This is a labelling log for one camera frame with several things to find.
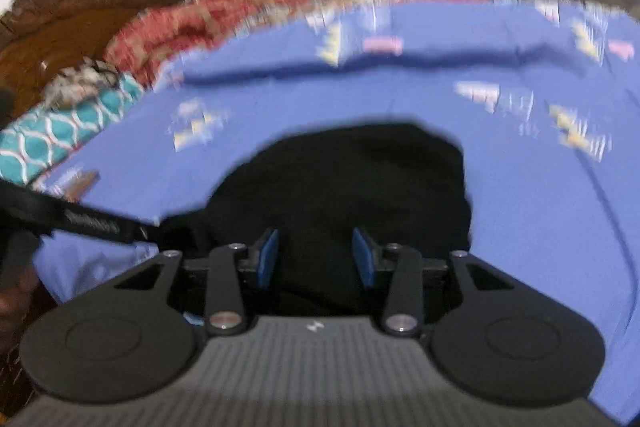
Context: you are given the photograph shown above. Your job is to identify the black pants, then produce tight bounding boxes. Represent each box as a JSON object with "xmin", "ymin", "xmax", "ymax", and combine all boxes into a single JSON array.
[{"xmin": 157, "ymin": 122, "xmax": 472, "ymax": 317}]

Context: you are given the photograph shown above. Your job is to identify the teal patterned pillow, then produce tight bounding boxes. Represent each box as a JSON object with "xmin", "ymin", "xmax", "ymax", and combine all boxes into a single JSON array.
[{"xmin": 1, "ymin": 75, "xmax": 144, "ymax": 186}]

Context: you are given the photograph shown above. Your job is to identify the crumpled grey floral cloth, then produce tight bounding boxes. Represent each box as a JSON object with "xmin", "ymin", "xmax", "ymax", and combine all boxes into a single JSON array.
[{"xmin": 42, "ymin": 57, "xmax": 119, "ymax": 110}]

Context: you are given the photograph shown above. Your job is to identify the carved wooden headboard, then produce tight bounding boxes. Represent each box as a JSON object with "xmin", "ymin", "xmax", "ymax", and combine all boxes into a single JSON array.
[{"xmin": 1, "ymin": 0, "xmax": 183, "ymax": 126}]

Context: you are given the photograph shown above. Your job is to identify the red floral blanket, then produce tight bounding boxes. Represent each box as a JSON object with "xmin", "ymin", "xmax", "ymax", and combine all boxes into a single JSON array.
[{"xmin": 103, "ymin": 0, "xmax": 492, "ymax": 88}]

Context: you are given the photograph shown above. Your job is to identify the blue printed bedsheet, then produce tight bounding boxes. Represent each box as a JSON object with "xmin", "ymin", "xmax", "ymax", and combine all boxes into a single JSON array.
[{"xmin": 37, "ymin": 2, "xmax": 639, "ymax": 421}]

